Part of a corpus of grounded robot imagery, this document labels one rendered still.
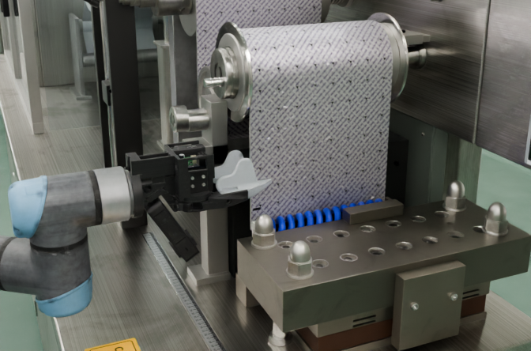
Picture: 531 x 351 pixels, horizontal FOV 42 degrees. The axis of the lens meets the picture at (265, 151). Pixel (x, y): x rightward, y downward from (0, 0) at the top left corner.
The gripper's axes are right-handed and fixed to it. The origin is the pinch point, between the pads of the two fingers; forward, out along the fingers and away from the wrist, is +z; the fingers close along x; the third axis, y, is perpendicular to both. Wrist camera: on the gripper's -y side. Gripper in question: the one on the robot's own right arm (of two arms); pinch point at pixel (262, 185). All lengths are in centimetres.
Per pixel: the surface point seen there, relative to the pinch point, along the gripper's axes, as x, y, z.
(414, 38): 3.6, 19.5, 27.9
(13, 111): 129, -19, -28
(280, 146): -0.2, 5.8, 2.8
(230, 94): 3.5, 13.5, -3.6
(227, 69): 2.6, 17.4, -4.2
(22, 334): 148, -109, -34
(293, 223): -3.6, -5.3, 3.5
